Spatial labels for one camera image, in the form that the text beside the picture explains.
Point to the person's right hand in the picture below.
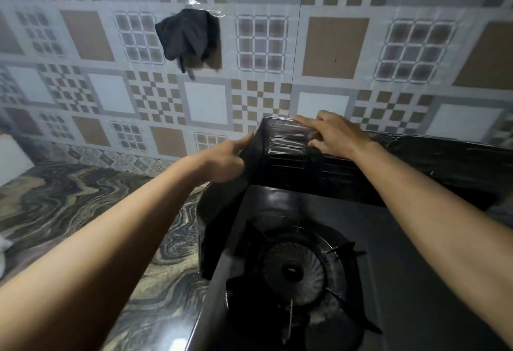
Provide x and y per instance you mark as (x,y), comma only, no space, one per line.
(340,136)

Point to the person's left hand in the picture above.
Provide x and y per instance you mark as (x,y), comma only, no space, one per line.
(222,162)

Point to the person's right fingers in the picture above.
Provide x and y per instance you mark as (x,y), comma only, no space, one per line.
(307,120)

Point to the person's left fingers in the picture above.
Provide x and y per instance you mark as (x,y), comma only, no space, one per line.
(245,143)

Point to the black stove splash guard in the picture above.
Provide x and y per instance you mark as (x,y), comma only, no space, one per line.
(292,162)

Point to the person's right forearm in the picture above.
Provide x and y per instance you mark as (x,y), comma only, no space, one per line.
(437,222)

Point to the person's left forearm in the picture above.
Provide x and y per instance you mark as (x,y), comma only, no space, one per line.
(100,258)

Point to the dark hanging cloth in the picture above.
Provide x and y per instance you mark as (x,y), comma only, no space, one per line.
(188,38)

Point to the round gas burner head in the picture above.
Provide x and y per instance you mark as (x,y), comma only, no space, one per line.
(292,272)

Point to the black burner pan support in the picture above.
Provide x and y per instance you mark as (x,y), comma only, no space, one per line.
(344,254)

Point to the black gas stove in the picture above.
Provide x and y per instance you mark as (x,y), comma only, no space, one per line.
(400,282)

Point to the clear adhesive wall hook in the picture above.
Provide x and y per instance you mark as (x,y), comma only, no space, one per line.
(192,2)

